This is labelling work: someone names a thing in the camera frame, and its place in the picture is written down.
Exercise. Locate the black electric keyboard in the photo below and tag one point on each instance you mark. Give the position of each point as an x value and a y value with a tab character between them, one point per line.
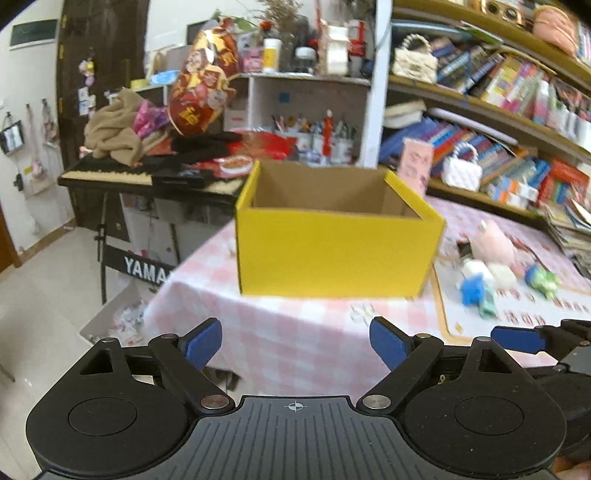
158	176

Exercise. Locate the white squishy block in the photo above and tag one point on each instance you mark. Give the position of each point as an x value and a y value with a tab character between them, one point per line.
503	276

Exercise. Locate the wooden bookshelf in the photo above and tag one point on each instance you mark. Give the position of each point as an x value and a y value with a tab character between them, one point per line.
507	25

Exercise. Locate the yellow cardboard box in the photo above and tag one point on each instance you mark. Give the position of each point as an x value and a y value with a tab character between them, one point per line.
337	232

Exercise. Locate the white cubby shelf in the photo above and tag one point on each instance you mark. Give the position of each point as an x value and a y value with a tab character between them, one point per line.
296	105

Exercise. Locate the pink cylindrical holder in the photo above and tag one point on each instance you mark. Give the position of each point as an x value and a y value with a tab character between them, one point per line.
415	165

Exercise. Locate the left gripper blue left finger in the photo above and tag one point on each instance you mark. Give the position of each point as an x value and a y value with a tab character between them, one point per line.
181	362

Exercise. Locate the blue plastic packet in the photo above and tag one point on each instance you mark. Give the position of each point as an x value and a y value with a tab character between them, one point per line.
473	290

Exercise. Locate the beige crumpled cloth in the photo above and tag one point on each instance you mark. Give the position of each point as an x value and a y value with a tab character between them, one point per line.
110	132

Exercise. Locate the green frog toy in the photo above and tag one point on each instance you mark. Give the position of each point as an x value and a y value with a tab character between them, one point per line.
543	281

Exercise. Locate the cream quilted handbag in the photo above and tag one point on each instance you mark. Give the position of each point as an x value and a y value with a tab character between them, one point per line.
413	64

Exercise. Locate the pink checkered tablecloth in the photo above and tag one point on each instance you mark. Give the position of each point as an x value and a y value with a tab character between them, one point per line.
287	346

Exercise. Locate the person's right hand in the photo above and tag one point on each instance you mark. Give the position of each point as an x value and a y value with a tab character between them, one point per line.
566	469

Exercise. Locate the stack of magazines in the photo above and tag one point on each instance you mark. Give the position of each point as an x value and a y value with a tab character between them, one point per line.
569	226

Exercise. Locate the pink plush pig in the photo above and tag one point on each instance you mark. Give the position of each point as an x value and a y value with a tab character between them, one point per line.
491	245

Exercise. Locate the red foil bag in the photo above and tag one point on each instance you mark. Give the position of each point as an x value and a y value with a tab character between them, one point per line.
258	145

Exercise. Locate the white cartoon desk mat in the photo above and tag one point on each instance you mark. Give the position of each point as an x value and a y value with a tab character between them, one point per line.
518	307

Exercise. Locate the white eraser block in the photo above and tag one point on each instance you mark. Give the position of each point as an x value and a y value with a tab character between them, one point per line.
471	268

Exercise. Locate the white quilted mini handbag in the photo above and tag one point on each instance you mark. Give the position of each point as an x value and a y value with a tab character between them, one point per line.
461	173

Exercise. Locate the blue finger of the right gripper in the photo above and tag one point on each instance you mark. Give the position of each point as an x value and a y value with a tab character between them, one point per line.
529	341

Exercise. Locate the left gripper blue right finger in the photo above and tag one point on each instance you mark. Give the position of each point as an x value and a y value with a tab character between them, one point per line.
410	360

